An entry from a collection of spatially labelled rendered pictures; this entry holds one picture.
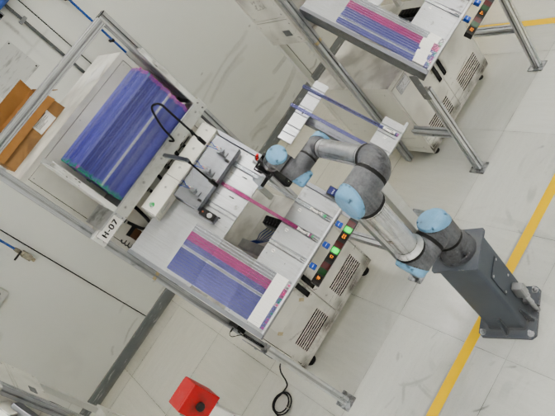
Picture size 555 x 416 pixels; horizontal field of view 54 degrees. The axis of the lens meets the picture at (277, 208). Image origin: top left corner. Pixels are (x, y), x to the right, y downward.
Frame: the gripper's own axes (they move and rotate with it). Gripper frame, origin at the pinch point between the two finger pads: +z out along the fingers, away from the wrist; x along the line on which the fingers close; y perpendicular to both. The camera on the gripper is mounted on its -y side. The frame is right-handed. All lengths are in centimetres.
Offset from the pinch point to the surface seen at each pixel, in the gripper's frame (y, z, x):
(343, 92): -8, 65, -85
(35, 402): 29, 21, 133
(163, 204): 32.1, 11.2, 34.5
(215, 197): 14.8, 15.0, 18.3
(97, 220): 51, 10, 56
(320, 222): -30.1, 3.3, 3.6
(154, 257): 22, 17, 56
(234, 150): 19.9, 10.2, -3.6
